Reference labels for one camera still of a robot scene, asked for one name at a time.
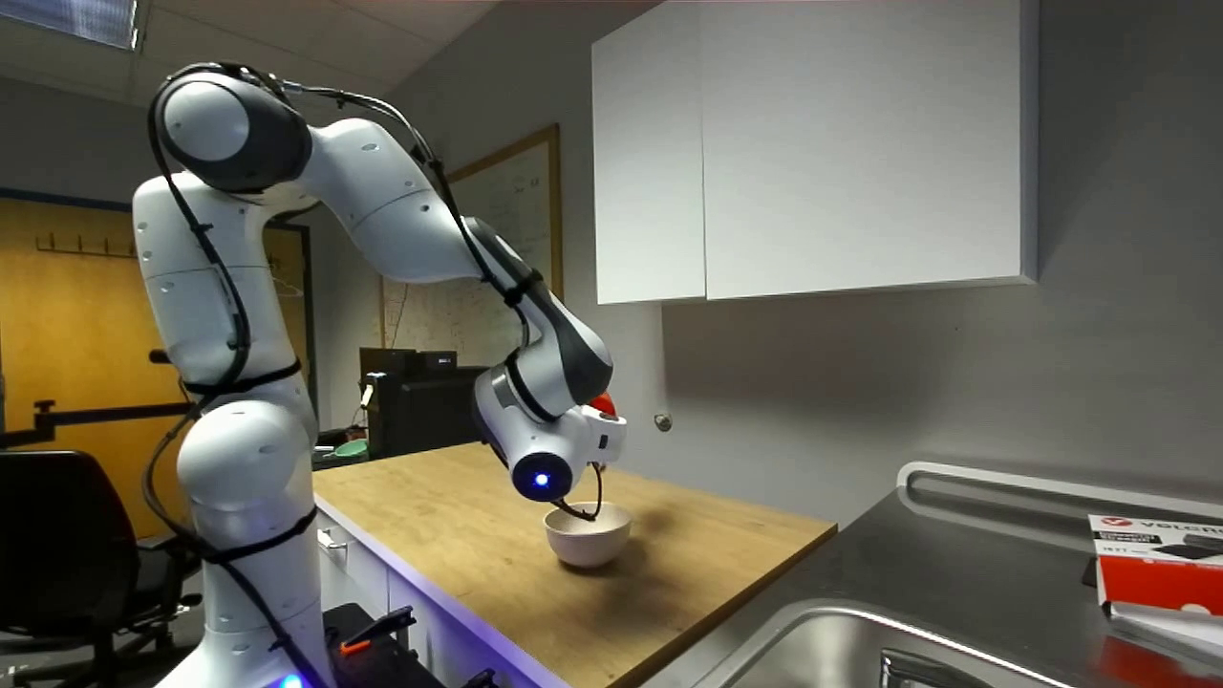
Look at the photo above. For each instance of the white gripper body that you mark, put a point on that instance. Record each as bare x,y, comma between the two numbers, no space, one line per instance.
594,438

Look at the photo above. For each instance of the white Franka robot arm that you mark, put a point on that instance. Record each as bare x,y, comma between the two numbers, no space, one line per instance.
231,306

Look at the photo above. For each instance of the white ceramic bowl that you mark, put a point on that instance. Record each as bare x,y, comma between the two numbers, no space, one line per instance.
589,538

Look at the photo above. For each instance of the black equipment box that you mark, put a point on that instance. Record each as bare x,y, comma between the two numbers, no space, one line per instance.
425,405

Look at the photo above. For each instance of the wood framed whiteboard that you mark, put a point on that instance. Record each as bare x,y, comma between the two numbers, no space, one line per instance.
518,215

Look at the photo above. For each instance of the black device with red part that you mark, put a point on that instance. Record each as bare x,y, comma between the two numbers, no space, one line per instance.
370,642

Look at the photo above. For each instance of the stainless steel sink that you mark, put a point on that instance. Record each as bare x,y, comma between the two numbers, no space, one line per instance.
880,651

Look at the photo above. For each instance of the orange wooden door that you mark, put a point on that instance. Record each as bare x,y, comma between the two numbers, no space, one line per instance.
77,355

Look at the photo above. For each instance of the black office chair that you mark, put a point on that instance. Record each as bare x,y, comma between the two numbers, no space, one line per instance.
64,538

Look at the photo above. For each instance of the red and white cardboard box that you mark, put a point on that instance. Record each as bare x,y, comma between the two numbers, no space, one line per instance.
1164,573

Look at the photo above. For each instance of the ceiling light panel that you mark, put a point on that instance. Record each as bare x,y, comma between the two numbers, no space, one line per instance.
71,22

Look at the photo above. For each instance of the small round wall knob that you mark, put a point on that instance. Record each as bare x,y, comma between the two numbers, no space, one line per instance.
663,422

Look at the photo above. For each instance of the white wall cabinet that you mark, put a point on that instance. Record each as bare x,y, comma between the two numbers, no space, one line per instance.
815,148

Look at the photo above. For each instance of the steel counter rail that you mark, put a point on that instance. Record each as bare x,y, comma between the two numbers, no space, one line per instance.
1017,491

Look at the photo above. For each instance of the wall coat hook rail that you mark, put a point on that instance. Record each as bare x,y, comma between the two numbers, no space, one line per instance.
87,243

